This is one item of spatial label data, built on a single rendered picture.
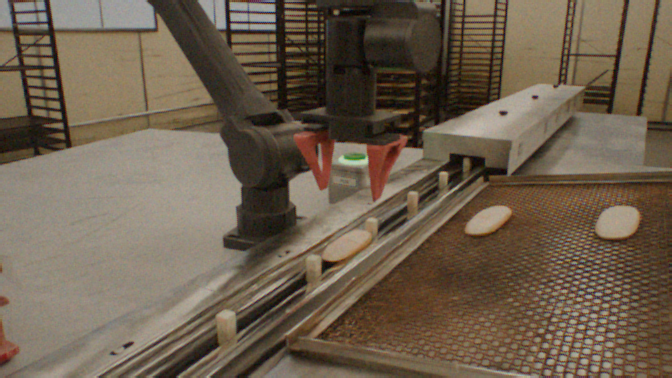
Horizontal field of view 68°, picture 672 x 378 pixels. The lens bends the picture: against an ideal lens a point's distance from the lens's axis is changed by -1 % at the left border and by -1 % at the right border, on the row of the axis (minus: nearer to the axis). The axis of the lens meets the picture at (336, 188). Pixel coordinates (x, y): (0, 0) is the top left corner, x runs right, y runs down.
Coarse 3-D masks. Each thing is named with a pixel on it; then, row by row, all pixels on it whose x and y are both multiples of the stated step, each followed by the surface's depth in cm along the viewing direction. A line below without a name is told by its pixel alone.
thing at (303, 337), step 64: (512, 192) 70; (576, 192) 65; (640, 192) 61; (384, 256) 49; (448, 256) 50; (576, 256) 45; (320, 320) 40; (384, 320) 39; (448, 320) 37; (512, 320) 36
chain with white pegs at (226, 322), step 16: (592, 80) 318; (464, 160) 102; (480, 160) 113; (416, 192) 79; (432, 192) 89; (368, 224) 67; (320, 256) 56; (320, 272) 57; (224, 320) 44; (256, 320) 49; (224, 336) 44; (208, 352) 44
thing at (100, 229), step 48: (96, 144) 138; (144, 144) 138; (192, 144) 138; (336, 144) 138; (0, 192) 96; (48, 192) 96; (96, 192) 96; (144, 192) 96; (192, 192) 96; (240, 192) 96; (0, 240) 73; (48, 240) 73; (96, 240) 73; (144, 240) 73; (192, 240) 73; (48, 288) 59; (96, 288) 59; (144, 288) 59; (48, 336) 50
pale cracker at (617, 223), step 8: (616, 208) 53; (624, 208) 53; (632, 208) 53; (600, 216) 52; (608, 216) 51; (616, 216) 51; (624, 216) 50; (632, 216) 50; (600, 224) 50; (608, 224) 49; (616, 224) 49; (624, 224) 48; (632, 224) 49; (600, 232) 49; (608, 232) 48; (616, 232) 47; (624, 232) 47; (632, 232) 48
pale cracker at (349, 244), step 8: (352, 232) 66; (360, 232) 66; (336, 240) 64; (344, 240) 63; (352, 240) 63; (360, 240) 63; (368, 240) 65; (328, 248) 61; (336, 248) 61; (344, 248) 61; (352, 248) 61; (360, 248) 62; (328, 256) 60; (336, 256) 60; (344, 256) 60
